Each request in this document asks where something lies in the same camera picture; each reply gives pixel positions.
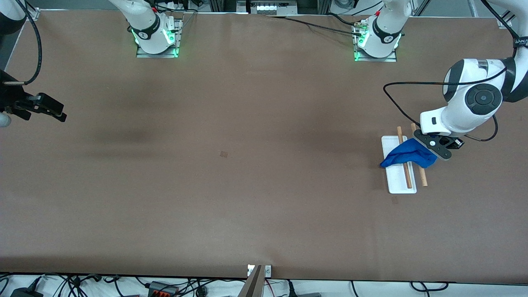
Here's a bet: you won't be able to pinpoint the blue towel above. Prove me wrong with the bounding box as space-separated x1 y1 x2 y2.
380 138 438 169

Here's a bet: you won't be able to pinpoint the white rack with wooden bars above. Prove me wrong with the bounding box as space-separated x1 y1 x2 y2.
381 123 428 194

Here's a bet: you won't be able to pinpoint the black power adapter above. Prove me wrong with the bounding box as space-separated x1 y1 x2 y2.
10 276 44 297

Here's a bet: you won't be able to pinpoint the black box orange connectors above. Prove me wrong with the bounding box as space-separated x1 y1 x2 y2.
146 281 181 297

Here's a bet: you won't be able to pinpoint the grey power strip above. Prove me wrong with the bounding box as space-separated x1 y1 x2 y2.
250 0 298 16

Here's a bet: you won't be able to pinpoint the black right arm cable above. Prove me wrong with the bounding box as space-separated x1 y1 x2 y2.
4 0 43 85

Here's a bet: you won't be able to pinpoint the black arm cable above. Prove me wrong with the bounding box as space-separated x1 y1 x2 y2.
4 0 43 85
383 0 528 143

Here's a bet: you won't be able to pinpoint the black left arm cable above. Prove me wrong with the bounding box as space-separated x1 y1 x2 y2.
383 0 528 143

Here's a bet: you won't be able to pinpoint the looped black floor cable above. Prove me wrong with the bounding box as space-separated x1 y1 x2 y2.
410 281 449 293

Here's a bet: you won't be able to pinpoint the thick black table cable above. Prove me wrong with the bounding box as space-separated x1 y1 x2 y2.
267 14 365 37

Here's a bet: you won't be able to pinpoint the small metal clamp bracket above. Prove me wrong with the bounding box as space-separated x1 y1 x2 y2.
247 265 272 278

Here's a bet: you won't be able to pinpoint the brown camera post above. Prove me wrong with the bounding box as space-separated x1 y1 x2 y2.
238 265 264 297

